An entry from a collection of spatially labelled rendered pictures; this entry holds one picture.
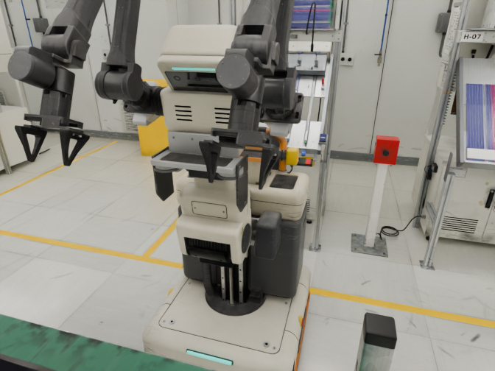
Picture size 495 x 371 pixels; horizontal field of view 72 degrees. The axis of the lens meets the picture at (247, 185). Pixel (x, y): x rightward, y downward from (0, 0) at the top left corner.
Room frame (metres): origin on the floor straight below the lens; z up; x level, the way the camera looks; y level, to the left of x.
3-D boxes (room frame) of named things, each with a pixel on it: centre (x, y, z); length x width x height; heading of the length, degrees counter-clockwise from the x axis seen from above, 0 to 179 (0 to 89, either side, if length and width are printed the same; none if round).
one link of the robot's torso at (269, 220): (1.05, 0.04, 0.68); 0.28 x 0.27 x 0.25; 74
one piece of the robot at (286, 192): (1.32, 0.03, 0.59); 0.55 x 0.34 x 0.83; 74
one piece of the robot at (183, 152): (0.95, 0.13, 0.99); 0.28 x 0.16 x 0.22; 74
